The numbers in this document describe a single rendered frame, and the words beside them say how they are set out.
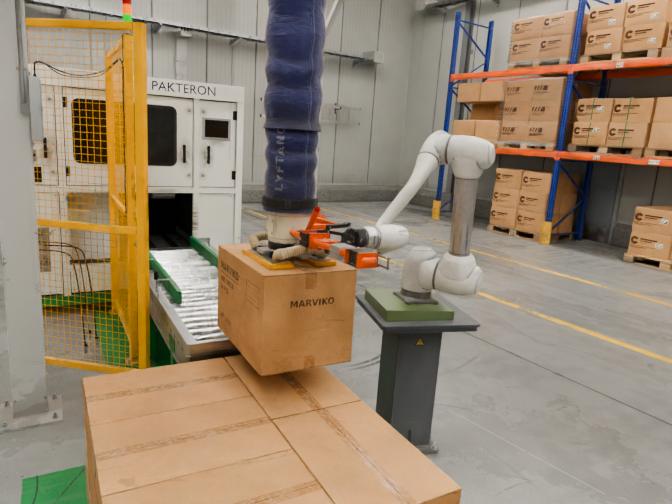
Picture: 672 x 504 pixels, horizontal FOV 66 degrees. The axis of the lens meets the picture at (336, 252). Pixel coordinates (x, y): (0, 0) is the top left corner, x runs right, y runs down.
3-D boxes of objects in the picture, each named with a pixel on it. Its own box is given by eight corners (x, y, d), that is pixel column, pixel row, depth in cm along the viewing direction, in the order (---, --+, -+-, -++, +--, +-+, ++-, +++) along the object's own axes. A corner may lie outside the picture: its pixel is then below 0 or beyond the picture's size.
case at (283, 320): (217, 326, 251) (218, 244, 243) (293, 317, 270) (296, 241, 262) (260, 377, 199) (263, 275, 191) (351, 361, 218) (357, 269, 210)
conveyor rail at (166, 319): (122, 265, 443) (122, 243, 438) (129, 265, 445) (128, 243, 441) (187, 382, 246) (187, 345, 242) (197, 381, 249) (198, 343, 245)
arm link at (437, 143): (414, 147, 233) (443, 150, 227) (428, 122, 242) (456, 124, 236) (418, 169, 243) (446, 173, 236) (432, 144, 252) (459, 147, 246)
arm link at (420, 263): (407, 281, 277) (413, 241, 272) (440, 289, 268) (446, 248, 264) (395, 288, 263) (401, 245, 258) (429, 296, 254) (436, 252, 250)
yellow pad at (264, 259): (241, 253, 229) (242, 241, 228) (263, 252, 234) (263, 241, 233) (270, 270, 200) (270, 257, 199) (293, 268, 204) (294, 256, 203)
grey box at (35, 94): (32, 139, 266) (29, 78, 259) (44, 140, 268) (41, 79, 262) (32, 141, 249) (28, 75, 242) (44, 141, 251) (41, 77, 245)
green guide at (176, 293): (126, 248, 441) (126, 237, 439) (139, 247, 446) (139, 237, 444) (163, 305, 305) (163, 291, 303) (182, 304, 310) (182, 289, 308)
